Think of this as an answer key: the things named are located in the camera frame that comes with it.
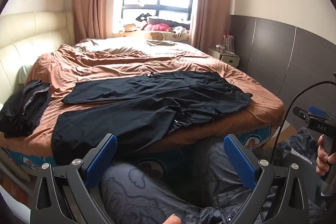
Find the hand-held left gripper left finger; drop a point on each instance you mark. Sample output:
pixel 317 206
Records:
pixel 105 158

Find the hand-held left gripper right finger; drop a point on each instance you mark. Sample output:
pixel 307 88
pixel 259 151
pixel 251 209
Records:
pixel 241 161

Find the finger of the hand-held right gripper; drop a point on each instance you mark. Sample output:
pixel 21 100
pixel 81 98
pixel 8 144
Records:
pixel 316 109
pixel 300 113

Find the black pants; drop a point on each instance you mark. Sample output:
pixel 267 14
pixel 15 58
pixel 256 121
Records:
pixel 147 108

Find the person's right hand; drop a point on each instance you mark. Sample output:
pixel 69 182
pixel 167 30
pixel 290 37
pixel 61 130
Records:
pixel 323 158

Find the blue cartoon print bed sheet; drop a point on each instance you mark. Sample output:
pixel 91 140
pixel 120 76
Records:
pixel 252 140

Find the dark mottled cloth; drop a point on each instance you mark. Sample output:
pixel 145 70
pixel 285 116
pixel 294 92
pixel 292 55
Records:
pixel 296 142

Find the person's right leg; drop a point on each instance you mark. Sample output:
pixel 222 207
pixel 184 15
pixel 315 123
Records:
pixel 210 169

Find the person's leg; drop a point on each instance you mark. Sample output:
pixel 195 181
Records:
pixel 136 195
pixel 210 169

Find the person's left leg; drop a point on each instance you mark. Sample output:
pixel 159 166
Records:
pixel 136 195

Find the grey panelled wardrobe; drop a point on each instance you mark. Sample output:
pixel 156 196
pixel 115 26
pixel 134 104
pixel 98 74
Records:
pixel 275 50

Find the white nightstand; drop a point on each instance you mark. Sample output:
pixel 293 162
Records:
pixel 228 60

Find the bed with orange sheet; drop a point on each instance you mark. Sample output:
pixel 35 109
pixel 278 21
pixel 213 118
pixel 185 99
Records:
pixel 105 66

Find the folded dark clothes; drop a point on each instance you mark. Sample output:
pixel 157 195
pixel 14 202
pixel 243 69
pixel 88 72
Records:
pixel 23 108

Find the white pillow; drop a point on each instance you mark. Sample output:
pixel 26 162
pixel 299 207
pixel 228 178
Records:
pixel 25 71

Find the bear print cushion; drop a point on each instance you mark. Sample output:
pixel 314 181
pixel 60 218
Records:
pixel 155 35

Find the beige plush bear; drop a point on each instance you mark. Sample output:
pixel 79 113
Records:
pixel 129 27

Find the cream padded headboard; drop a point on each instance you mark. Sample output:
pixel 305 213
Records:
pixel 31 37

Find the red plush toy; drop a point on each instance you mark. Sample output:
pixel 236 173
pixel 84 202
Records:
pixel 157 27

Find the black white plush toy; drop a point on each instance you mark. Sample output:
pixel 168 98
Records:
pixel 143 19

